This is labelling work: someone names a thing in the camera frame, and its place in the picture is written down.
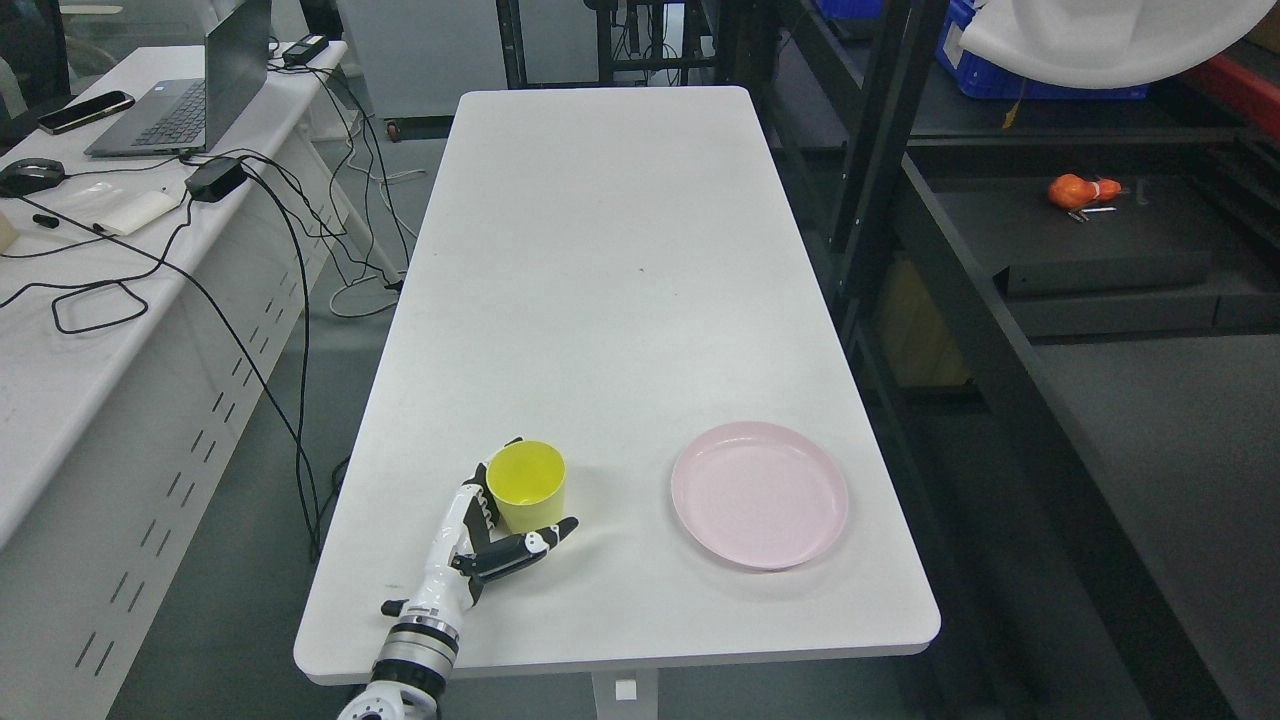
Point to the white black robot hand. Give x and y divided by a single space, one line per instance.
472 549

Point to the yellow plastic cup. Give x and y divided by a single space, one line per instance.
527 479

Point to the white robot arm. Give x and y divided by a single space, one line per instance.
408 679

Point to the black metal shelf rack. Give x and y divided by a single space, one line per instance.
1079 408

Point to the pink plastic plate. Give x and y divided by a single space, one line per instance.
759 495

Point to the white standing desk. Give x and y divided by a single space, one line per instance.
614 271

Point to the white side desk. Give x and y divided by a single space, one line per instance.
129 372

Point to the black power adapter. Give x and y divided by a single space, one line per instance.
215 179

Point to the grey laptop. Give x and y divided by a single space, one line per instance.
180 115

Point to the black computer mouse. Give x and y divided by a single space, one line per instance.
31 175

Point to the black smartphone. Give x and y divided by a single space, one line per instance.
85 112

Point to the orange toy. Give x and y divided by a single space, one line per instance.
1070 192

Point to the white foam sheet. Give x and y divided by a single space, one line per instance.
1106 44

